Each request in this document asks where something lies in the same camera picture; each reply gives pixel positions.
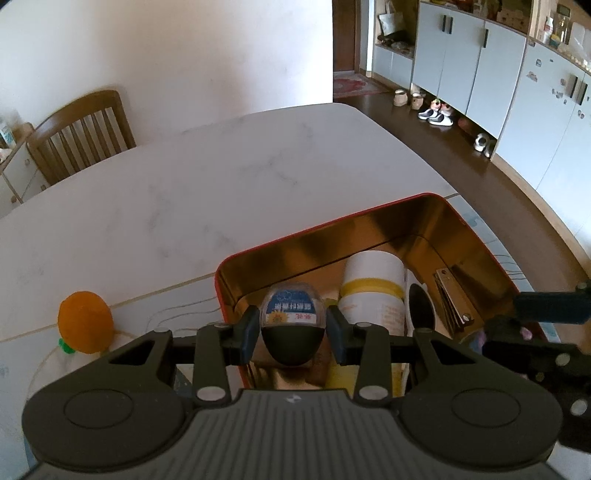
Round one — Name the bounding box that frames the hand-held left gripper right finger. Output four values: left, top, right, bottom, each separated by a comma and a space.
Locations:
326, 305, 484, 409

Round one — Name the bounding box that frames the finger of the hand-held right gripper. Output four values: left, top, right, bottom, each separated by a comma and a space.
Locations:
485, 316, 591, 384
515, 284, 591, 324

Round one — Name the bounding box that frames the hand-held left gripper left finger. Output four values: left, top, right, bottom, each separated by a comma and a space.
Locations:
110, 305, 262, 409

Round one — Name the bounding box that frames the small blue-label bottle black cap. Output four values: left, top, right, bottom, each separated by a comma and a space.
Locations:
259, 282, 328, 367

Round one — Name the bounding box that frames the white bottle with yellow band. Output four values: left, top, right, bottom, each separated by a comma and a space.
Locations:
339, 251, 407, 334

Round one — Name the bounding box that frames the red metal tin box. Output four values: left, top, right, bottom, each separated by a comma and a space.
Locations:
215, 194, 546, 403

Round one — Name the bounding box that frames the black spoon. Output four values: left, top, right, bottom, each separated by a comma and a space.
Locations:
406, 282, 437, 340

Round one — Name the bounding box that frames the clear printed table mat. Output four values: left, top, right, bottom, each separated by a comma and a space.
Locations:
0, 194, 555, 480

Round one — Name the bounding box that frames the metal clip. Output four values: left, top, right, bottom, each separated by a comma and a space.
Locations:
431, 268, 476, 332

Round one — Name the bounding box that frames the orange toy tangerine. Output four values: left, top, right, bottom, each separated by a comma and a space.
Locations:
57, 290, 114, 355

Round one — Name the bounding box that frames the patterned red rug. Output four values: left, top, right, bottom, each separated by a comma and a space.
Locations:
333, 78, 391, 99

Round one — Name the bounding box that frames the brown wooden chair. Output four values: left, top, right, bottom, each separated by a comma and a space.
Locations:
25, 90, 137, 186

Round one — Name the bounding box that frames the white sideboard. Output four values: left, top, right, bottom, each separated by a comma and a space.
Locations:
0, 122, 52, 218

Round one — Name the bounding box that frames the glass jar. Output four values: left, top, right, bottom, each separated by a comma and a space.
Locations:
551, 14, 574, 45

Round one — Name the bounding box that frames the brown wooden door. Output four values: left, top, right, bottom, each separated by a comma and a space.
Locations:
333, 0, 356, 75

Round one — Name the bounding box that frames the white tote bag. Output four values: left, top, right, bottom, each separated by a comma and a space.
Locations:
379, 2, 405, 36

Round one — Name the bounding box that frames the grey wall cabinet unit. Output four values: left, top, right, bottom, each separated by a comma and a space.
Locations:
372, 0, 591, 219

